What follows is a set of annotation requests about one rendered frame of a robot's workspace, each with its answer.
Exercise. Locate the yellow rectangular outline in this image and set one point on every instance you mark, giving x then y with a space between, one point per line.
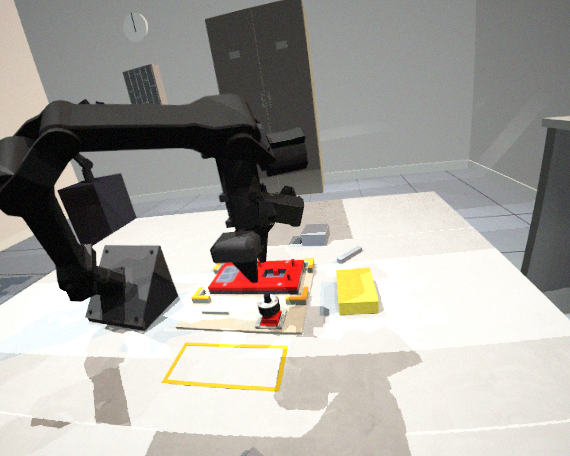
216 385

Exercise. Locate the yellow rectangular block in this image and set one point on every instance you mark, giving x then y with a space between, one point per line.
356 292

